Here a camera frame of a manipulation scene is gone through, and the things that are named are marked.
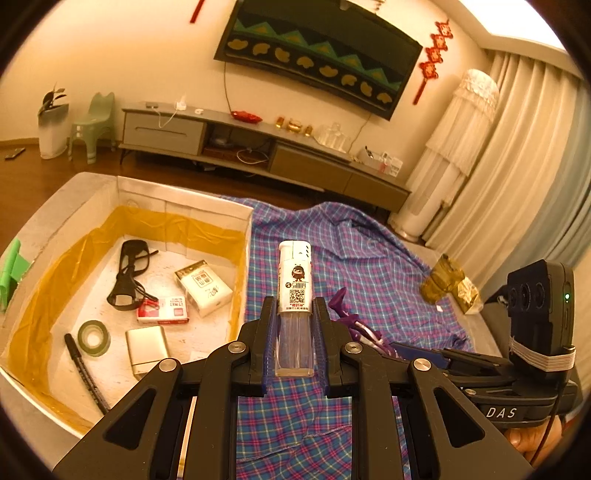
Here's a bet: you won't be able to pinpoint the clear spray bottle white cap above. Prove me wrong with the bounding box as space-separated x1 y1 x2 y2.
276 240 315 378

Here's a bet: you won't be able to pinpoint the green tape roll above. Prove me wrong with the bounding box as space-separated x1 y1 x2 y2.
77 319 111 357

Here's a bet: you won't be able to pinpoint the black marker pen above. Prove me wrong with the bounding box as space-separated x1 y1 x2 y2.
64 333 110 415

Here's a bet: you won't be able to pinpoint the red white card box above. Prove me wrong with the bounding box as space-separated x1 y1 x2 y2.
136 296 189 325

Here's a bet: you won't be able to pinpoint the black glasses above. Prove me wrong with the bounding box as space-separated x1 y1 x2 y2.
106 239 158 311

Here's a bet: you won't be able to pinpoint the white gold cigarette box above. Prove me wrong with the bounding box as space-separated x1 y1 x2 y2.
174 260 233 317

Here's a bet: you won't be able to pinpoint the person right hand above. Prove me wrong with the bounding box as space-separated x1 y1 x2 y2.
504 417 563 467

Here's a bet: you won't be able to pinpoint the gold foil bag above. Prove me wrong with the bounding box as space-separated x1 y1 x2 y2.
452 277 484 315

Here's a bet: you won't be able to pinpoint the amber glass cup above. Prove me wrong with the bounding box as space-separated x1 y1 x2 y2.
420 254 465 304

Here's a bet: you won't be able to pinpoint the blue plaid shirt cloth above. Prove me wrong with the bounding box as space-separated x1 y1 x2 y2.
221 197 477 480

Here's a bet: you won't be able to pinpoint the white foam box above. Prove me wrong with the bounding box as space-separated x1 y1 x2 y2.
1 174 253 436

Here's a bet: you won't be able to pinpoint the beige curtain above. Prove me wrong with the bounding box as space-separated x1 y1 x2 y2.
427 52 590 297

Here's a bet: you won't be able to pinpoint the white standing air conditioner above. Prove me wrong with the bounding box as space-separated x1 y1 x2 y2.
389 69 499 241

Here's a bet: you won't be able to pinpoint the green phone stand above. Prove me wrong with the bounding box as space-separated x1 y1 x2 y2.
0 238 31 312

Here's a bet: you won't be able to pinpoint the clear glass set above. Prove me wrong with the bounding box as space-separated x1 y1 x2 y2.
312 122 352 153

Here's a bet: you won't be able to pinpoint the red chinese knot right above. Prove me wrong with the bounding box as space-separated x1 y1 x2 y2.
413 19 454 105

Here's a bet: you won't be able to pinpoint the red chinese knot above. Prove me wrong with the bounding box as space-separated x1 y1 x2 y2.
189 0 205 24
413 19 454 105

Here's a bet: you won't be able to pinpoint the grey tv cabinet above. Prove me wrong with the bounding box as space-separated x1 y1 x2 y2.
120 103 410 213

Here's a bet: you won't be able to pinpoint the red dish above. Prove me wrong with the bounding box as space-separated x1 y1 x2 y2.
230 110 263 124

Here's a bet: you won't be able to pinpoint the green child chair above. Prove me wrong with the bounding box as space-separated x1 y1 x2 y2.
67 92 116 164

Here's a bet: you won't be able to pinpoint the black tracker camera box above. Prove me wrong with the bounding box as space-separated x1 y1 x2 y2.
501 260 576 385

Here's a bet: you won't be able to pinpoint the wall tv with cover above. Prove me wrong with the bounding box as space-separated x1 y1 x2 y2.
214 0 423 120

